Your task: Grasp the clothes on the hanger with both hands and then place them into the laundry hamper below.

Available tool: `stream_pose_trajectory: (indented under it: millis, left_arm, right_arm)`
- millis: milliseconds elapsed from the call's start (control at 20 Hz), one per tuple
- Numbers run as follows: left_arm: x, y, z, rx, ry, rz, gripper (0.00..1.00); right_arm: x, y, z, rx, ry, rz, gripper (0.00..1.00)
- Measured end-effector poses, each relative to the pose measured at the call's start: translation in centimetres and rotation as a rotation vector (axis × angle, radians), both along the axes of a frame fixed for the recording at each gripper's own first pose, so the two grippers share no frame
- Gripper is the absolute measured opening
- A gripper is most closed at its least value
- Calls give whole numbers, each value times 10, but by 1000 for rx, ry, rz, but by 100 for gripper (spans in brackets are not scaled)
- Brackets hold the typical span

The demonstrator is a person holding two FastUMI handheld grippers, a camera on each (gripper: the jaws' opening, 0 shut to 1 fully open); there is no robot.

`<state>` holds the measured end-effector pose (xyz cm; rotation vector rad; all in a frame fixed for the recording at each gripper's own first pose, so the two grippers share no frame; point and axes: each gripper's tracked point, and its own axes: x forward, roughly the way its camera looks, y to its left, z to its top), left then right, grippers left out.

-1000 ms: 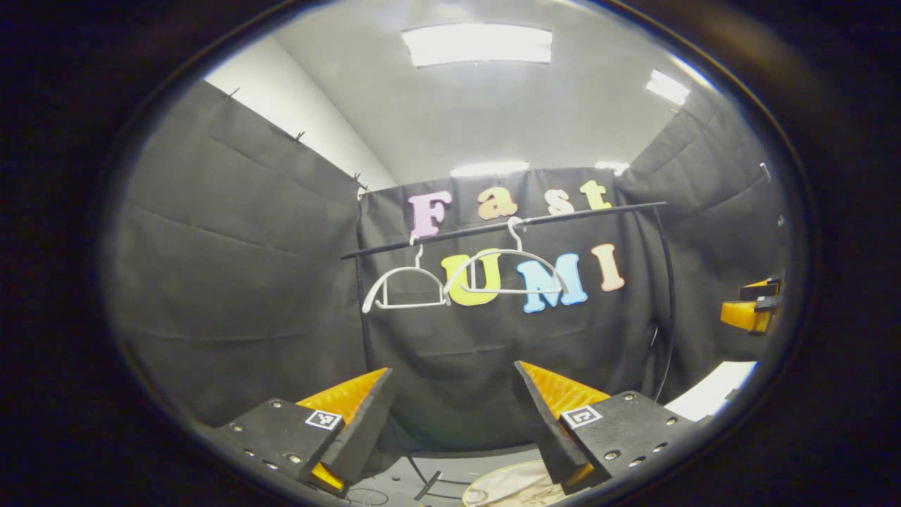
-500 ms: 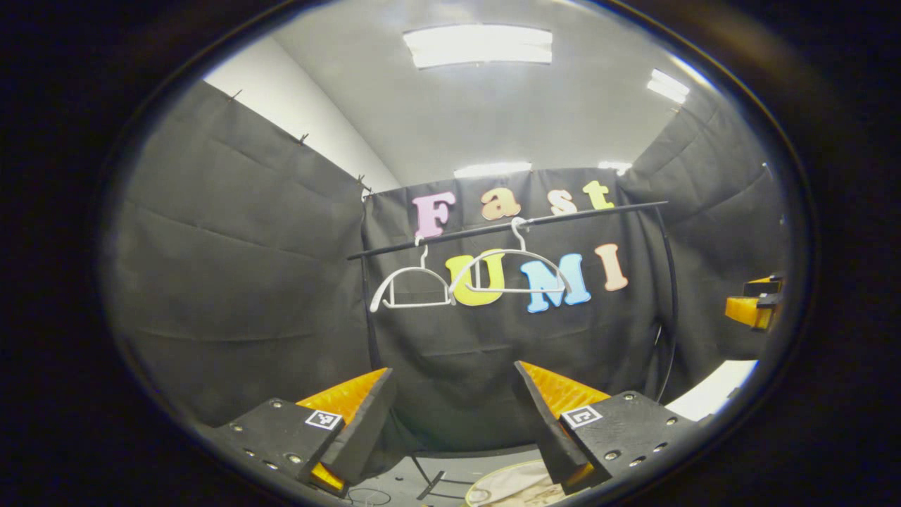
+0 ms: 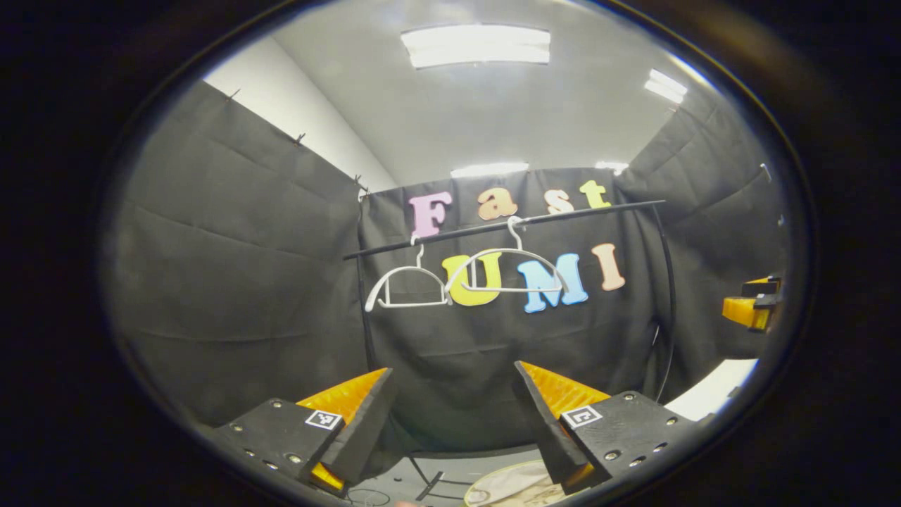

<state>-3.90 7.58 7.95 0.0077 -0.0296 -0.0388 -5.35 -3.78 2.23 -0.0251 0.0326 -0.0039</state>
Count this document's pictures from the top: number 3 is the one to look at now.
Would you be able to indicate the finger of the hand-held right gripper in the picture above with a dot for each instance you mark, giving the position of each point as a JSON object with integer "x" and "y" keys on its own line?
{"x": 742, "y": 311}
{"x": 760, "y": 288}

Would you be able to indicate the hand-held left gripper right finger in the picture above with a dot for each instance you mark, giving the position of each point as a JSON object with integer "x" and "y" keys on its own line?
{"x": 542, "y": 422}

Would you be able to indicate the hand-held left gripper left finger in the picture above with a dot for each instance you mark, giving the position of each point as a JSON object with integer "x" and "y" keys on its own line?
{"x": 366, "y": 422}

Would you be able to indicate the white plastic clothes hanger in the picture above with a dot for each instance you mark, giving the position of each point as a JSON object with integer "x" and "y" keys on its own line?
{"x": 493, "y": 289}
{"x": 415, "y": 304}

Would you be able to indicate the black metal clothes rack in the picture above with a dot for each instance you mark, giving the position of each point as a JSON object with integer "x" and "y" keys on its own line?
{"x": 605, "y": 210}

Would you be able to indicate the black backdrop cloth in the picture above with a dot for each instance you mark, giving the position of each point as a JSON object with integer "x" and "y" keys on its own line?
{"x": 232, "y": 282}

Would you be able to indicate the rectangular ceiling light panel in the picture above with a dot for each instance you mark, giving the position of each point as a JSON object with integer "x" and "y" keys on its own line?
{"x": 475, "y": 46}
{"x": 665, "y": 86}

